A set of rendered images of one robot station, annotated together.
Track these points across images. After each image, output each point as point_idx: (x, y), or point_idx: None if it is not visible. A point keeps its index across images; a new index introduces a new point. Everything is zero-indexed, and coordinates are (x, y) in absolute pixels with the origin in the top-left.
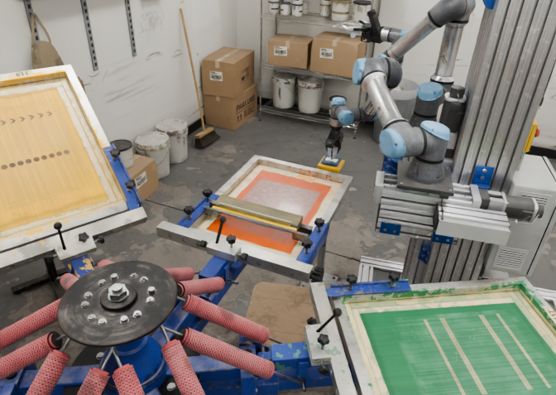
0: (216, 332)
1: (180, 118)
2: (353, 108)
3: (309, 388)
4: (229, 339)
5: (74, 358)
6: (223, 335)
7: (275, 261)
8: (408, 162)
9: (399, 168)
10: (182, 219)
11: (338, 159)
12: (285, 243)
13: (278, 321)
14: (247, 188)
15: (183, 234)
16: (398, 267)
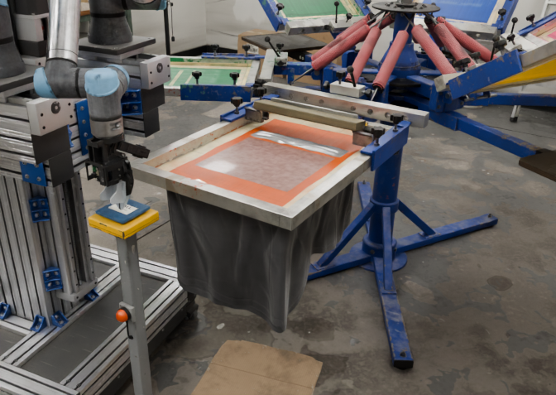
0: (355, 392)
1: None
2: (89, 69)
3: (238, 316)
4: (333, 379)
5: (553, 382)
6: (342, 386)
7: (297, 87)
8: (108, 47)
9: (131, 45)
10: (404, 127)
11: (106, 208)
12: (277, 124)
13: (256, 390)
14: (314, 179)
15: (394, 105)
16: (13, 377)
